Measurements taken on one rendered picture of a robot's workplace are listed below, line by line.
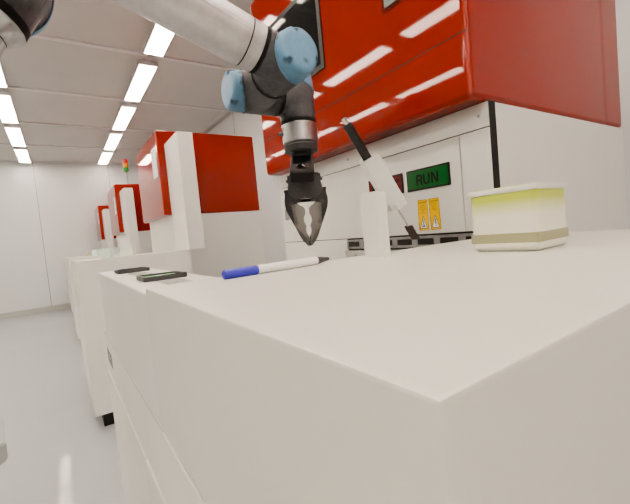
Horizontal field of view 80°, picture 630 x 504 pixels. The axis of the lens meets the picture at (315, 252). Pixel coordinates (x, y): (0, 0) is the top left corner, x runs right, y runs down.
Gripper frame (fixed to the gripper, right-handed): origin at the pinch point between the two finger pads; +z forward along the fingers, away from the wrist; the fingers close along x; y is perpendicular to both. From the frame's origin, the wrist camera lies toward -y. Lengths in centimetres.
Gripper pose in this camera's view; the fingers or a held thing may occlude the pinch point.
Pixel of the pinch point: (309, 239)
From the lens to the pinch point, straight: 79.2
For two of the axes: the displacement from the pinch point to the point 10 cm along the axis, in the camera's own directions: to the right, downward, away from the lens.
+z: 0.9, 9.9, 0.5
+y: -0.3, -0.5, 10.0
